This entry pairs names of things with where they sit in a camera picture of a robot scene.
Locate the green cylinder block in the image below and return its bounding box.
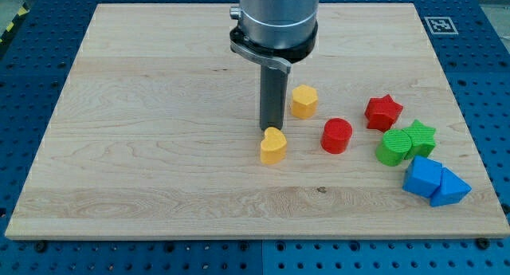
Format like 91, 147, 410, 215
375, 129, 412, 167

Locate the yellow hexagon block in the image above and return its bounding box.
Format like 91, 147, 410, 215
291, 84, 319, 120

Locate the yellow heart block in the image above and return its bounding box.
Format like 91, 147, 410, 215
260, 127, 287, 165

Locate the wooden board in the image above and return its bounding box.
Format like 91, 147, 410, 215
5, 3, 509, 241

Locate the red cylinder block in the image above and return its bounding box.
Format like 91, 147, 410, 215
320, 118, 353, 154

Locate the yellow black hazard tape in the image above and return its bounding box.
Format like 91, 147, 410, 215
1, 2, 30, 45

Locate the green star block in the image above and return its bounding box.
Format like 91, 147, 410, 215
402, 120, 436, 160

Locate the white fiducial marker tag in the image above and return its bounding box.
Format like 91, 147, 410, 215
424, 16, 458, 35

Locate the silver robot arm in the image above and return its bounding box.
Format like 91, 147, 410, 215
229, 0, 319, 74

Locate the blue triangle block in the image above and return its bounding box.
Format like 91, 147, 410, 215
430, 167, 472, 207

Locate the red star block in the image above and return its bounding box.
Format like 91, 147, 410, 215
364, 94, 403, 132

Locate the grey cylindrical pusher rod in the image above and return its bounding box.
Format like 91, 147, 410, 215
259, 66, 288, 130

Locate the blue cube block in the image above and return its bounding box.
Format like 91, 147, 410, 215
402, 155, 443, 198

